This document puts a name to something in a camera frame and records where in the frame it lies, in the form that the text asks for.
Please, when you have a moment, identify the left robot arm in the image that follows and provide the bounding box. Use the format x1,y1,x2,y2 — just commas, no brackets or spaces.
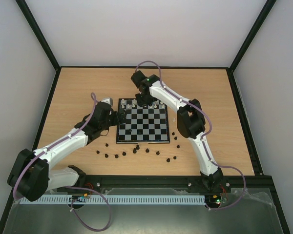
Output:
7,98,126,201

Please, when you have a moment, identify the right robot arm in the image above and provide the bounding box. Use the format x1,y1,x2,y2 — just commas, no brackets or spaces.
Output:
131,70,223,191

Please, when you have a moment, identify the black white chessboard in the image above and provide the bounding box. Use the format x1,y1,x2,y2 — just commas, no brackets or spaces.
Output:
116,98,170,144

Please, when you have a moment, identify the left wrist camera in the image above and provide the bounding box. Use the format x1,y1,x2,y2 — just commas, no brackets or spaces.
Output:
101,97,113,106

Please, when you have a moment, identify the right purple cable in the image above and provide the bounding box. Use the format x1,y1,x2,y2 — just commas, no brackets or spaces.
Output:
135,60,246,211

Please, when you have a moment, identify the grey slotted cable duct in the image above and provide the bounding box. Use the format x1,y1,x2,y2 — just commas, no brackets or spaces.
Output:
20,195,206,205

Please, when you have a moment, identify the black aluminium frame rail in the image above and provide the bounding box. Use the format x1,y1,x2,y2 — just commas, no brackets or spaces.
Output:
14,174,274,193

